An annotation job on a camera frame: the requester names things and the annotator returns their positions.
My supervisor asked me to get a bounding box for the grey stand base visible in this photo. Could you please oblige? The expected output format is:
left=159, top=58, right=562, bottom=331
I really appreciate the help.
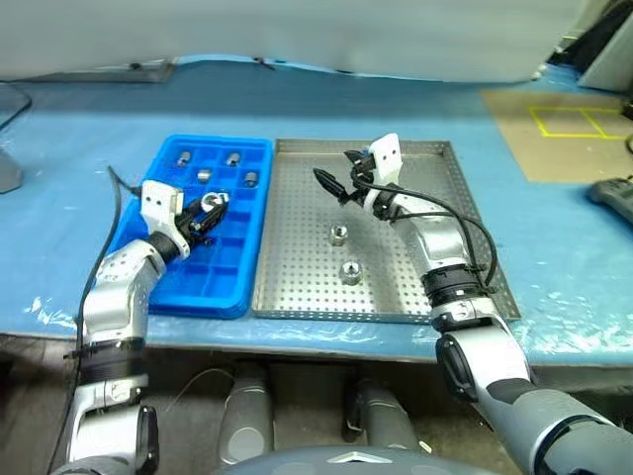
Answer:
left=0, top=142, right=25, bottom=194

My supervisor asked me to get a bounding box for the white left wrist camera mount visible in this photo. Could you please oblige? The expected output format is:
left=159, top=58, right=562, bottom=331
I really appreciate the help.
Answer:
left=140, top=180, right=193, bottom=259

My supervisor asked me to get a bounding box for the grey robot torso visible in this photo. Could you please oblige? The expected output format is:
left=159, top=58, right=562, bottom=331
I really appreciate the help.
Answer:
left=212, top=442, right=431, bottom=475

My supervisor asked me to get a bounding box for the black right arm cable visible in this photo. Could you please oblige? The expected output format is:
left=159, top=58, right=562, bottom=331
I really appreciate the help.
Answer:
left=351, top=178, right=498, bottom=296

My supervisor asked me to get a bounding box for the brown cardboard mat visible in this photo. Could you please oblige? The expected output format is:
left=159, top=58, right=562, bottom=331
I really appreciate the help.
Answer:
left=482, top=89, right=633, bottom=183

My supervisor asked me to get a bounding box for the grey equipment box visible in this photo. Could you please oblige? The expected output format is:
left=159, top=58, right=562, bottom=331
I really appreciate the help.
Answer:
left=578, top=24, right=633, bottom=93

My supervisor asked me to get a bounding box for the grey rounded plate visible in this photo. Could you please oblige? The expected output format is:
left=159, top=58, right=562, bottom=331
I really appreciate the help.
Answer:
left=0, top=81, right=34, bottom=133

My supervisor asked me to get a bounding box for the black cable bundle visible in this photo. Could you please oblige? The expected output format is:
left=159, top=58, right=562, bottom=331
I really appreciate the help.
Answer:
left=546, top=0, right=633, bottom=70

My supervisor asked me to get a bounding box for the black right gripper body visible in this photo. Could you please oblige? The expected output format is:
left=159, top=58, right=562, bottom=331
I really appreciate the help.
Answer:
left=344, top=158, right=376, bottom=205

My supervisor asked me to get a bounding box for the grey rounded leg cover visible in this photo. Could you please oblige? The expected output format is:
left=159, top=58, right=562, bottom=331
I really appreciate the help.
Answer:
left=343, top=378, right=421, bottom=454
left=217, top=363, right=276, bottom=469

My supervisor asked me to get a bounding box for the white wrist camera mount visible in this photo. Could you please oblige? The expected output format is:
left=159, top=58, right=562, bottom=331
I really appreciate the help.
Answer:
left=363, top=132, right=403, bottom=214
left=140, top=180, right=193, bottom=259

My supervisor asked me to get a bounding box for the spare perforated steel tray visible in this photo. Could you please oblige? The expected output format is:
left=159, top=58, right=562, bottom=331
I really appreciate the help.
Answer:
left=27, top=58, right=177, bottom=84

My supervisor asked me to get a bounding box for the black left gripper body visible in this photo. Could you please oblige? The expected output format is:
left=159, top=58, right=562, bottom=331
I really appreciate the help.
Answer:
left=180, top=204, right=215, bottom=248

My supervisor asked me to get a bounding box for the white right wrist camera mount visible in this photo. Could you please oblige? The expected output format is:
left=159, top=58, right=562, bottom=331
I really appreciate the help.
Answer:
left=363, top=132, right=403, bottom=214

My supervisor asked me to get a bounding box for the grey handheld controller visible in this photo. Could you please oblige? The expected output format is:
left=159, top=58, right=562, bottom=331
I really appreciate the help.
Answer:
left=587, top=176, right=633, bottom=225

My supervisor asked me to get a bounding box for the blue compartment tray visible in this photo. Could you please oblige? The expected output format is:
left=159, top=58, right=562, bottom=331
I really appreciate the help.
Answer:
left=106, top=134, right=276, bottom=321

